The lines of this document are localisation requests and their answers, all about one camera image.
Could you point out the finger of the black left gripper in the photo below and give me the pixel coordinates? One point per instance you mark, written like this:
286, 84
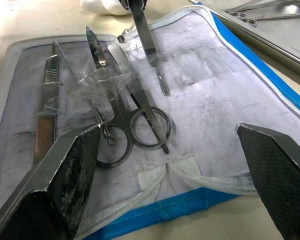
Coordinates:
143, 4
125, 3

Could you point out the thin steel probe needle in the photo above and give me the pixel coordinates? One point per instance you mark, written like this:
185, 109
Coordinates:
64, 59

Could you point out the metal instrument tray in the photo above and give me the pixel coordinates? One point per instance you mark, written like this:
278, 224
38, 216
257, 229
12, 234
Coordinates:
285, 37

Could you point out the steel surgical scissors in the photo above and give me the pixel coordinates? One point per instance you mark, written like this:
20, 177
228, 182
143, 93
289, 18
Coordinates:
96, 50

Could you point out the plain steel tweezers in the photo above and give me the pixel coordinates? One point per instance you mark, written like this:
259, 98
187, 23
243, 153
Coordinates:
145, 37

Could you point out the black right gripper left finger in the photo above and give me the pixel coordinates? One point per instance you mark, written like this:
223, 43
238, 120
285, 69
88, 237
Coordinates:
40, 180

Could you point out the blue surgical instrument pack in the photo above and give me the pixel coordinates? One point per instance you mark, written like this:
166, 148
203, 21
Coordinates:
202, 105

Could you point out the metal zipper pull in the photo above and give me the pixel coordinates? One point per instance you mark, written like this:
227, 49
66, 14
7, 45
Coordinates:
120, 38

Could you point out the white cloth bundle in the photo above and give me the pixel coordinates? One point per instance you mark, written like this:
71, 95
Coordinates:
102, 6

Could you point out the slim steel tweezers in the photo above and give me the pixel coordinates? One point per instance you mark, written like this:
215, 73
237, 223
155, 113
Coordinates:
280, 16

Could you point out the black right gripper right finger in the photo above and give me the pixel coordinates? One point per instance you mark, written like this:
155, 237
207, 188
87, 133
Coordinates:
277, 175

